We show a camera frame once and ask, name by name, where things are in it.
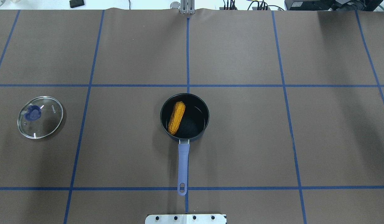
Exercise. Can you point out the yellow toy corn cob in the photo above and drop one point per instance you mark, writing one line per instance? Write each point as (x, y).
(176, 117)

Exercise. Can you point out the glass pot lid purple knob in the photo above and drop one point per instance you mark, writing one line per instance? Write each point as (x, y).
(40, 117)

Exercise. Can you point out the black small box on desk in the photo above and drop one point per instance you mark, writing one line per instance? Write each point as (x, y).
(76, 3)

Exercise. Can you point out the aluminium frame post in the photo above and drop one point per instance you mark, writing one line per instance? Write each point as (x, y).
(187, 7)

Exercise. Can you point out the dark blue saucepan purple handle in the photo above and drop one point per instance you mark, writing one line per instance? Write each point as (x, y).
(192, 127)

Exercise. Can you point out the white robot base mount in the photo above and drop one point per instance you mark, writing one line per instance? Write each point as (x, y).
(186, 219)

